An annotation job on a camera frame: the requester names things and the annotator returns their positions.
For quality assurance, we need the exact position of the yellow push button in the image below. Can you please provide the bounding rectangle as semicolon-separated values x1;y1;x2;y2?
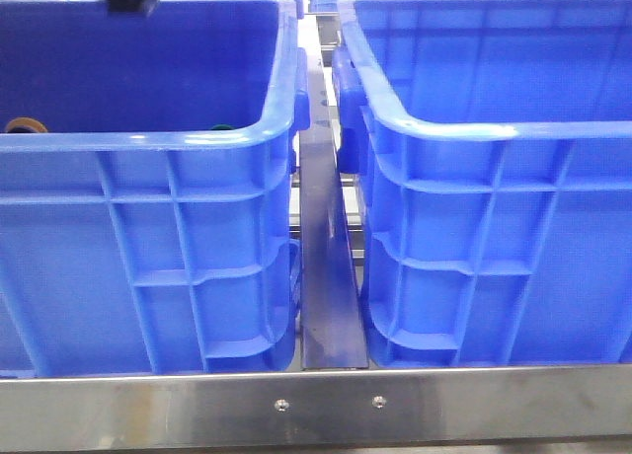
4;116;48;133

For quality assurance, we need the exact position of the blue plastic bin left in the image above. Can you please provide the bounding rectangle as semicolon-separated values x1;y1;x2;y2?
1;0;310;379

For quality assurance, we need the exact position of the blue plastic bin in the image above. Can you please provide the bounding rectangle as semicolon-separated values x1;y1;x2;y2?
1;0;310;379
334;0;631;368

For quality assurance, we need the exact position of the steel divider bar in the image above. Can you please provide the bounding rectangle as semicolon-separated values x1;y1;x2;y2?
297;68;370;371

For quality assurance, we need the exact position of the blue plastic bin right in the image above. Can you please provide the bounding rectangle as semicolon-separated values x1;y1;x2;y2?
334;0;631;368

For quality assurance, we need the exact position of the steel front rail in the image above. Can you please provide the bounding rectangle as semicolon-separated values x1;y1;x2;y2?
1;364;631;452

